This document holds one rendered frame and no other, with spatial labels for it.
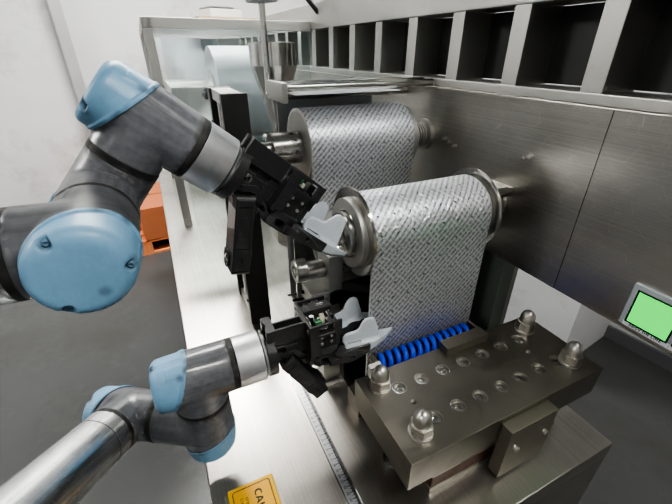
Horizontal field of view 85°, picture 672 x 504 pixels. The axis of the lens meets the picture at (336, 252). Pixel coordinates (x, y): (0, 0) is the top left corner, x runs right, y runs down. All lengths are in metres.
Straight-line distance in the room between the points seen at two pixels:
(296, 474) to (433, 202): 0.50
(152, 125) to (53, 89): 3.57
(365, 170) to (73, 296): 0.59
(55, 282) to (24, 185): 3.83
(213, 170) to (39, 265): 0.20
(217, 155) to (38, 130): 3.62
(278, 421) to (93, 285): 0.52
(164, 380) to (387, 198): 0.40
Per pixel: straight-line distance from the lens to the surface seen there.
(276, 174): 0.48
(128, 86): 0.43
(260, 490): 0.68
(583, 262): 0.71
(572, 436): 0.86
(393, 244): 0.57
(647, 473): 2.16
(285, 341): 0.56
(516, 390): 0.70
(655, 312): 0.68
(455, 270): 0.69
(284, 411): 0.78
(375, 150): 0.79
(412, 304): 0.67
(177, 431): 0.63
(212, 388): 0.55
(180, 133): 0.43
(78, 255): 0.31
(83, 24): 3.98
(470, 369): 0.70
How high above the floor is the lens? 1.51
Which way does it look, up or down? 29 degrees down
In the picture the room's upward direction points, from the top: straight up
